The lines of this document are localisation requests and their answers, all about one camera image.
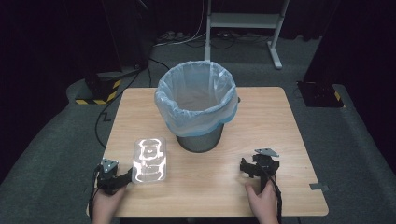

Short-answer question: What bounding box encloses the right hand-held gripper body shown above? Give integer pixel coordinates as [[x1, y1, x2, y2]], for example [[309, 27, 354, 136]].
[[251, 147, 280, 189]]

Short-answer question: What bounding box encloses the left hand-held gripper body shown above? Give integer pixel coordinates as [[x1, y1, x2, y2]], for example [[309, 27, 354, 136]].
[[95, 158, 125, 196]]

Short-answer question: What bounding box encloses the person's left hand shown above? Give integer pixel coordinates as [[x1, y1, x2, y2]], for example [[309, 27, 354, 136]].
[[91, 184, 128, 224]]

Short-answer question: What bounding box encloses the person's right hand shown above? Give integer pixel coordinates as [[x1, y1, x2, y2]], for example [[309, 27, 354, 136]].
[[244, 180, 280, 224]]

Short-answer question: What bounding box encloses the grey mesh trash bin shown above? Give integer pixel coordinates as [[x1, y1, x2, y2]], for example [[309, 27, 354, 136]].
[[176, 123, 225, 154]]

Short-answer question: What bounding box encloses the grey tape piece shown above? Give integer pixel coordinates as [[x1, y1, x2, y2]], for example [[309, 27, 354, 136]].
[[308, 182, 330, 193]]

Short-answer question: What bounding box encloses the light blue plastic bin bag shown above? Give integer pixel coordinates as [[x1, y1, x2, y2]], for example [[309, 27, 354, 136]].
[[154, 60, 239, 138]]

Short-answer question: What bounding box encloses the black yellow striped stand base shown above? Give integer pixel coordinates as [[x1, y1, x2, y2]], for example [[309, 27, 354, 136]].
[[75, 72, 123, 105], [296, 80, 346, 109]]

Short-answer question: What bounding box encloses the white metal stand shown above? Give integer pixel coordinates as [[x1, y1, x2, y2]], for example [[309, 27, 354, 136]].
[[204, 0, 291, 70]]

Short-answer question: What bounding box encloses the power strip with plugs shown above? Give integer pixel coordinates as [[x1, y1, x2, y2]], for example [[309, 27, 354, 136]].
[[157, 30, 191, 43]]

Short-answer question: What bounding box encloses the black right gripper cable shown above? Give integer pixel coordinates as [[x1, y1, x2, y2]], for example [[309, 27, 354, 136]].
[[262, 166, 284, 224]]

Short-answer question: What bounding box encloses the black floor cable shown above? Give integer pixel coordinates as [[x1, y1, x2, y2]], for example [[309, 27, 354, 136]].
[[93, 57, 172, 149]]

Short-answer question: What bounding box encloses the white floor cable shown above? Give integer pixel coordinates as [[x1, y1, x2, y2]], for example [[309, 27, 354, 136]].
[[152, 0, 207, 49]]

